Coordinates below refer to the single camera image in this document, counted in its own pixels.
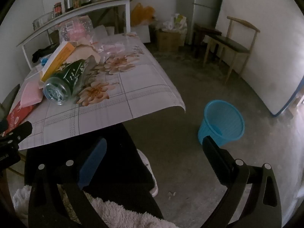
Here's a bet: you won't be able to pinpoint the red packet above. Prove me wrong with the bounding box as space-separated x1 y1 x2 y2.
6 103 34 135

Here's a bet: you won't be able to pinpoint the yellow plastic bag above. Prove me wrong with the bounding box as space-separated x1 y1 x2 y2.
131 3 157 26

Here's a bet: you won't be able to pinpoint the person's white shoe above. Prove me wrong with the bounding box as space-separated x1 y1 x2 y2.
136 148 159 197

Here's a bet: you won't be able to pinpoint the wooden table frame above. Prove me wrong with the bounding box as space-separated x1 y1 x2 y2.
203 16 260 83

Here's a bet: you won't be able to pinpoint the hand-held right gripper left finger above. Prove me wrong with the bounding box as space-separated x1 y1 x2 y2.
28 136 108 228

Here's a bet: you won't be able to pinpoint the brown cardboard box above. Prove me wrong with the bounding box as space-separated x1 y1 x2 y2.
157 30 181 51

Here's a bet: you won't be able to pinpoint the fluffy white cloth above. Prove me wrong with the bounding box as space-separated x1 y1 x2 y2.
12 185 174 228

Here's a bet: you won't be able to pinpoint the clear bag of pink items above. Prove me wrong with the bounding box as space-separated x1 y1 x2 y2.
58 15 94 45

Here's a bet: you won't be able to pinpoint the white box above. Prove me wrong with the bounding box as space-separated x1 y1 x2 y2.
129 25 151 44

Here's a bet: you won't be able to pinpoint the white mattress with blue edge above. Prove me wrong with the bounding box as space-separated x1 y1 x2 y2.
215 0 304 117

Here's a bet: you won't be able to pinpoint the clear crumpled plastic bag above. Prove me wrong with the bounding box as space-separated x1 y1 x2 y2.
96 38 126 57

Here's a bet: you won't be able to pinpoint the white refrigerator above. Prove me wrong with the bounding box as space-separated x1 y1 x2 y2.
191 0 226 44

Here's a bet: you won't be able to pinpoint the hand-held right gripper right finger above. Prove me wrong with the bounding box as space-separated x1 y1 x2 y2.
202 136 282 228

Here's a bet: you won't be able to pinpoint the red-label jar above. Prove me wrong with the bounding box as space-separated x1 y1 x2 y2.
53 2 63 17

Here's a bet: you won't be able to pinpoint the black cloth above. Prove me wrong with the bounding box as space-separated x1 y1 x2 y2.
32 44 59 63

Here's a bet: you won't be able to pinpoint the yellow cardboard box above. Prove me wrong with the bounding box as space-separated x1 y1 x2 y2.
41 41 76 82

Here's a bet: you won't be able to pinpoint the blue plastic waste basket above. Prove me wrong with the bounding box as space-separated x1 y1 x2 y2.
198 100 245 148

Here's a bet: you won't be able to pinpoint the white plastic bags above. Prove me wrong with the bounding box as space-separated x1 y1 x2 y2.
163 13 188 32

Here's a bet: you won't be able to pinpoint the green plastic bottle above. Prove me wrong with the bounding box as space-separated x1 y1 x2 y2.
43 58 93 105

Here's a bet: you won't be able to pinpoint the glass pot with lid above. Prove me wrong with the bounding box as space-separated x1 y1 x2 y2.
32 12 54 30

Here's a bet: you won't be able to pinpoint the dark wooden stool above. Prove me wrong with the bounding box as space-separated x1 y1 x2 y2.
192 24 222 57

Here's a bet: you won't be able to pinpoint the floral tablecloth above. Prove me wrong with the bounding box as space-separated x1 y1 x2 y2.
7 32 186 151

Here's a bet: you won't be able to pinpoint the clear plastic container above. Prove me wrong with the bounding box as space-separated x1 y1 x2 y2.
25 66 45 81

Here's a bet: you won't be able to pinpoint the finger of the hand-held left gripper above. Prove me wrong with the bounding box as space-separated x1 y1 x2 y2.
0 84 21 126
5 121 32 145

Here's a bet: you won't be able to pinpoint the person's black pants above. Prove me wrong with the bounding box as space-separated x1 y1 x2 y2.
24 123 164 221

